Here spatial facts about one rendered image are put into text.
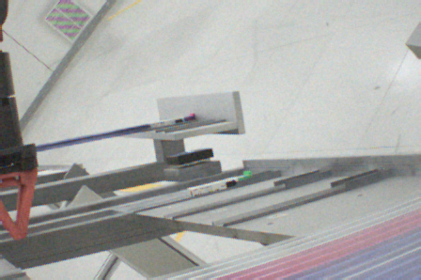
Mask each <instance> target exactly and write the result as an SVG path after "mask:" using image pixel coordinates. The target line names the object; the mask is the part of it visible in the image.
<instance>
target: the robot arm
mask: <svg viewBox="0 0 421 280"><path fill-rule="evenodd" d="M7 16H8V0H0V42H2V41H3V33H2V32H3V30H2V25H3V24H4V22H5V21H6V19H7ZM13 95H15V89H14V83H13V77H12V70H11V64H10V57H9V52H3V50H0V167H1V168H0V189H1V188H4V187H6V188H7V187H9V186H15V185H18V186H19V191H18V203H17V213H16V217H17V218H16V224H14V222H13V221H12V218H11V217H10V215H9V214H8V211H7V210H6V208H5V207H4V204H3V203H2V200H1V199H0V222H2V224H3V225H4V227H5V229H6V230H8V231H9V232H10V234H11V236H13V239H15V240H20V239H25V237H26V236H27V233H26V232H27V229H28V224H29V222H28V220H29V218H30V215H29V214H30V211H31V206H32V200H33V195H34V190H35V187H36V181H37V176H38V173H39V171H38V169H37V168H36V167H39V165H38V158H37V156H38V154H37V151H36V144H35V143H34V144H25V145H24V144H23V137H22V130H21V127H20V120H19V113H18V110H17V109H18V106H17V103H16V97H10V96H13ZM12 163H13V164H14V165H12ZM8 165H9V166H8ZM2 166H4V167H2ZM5 166H6V167H5Z"/></svg>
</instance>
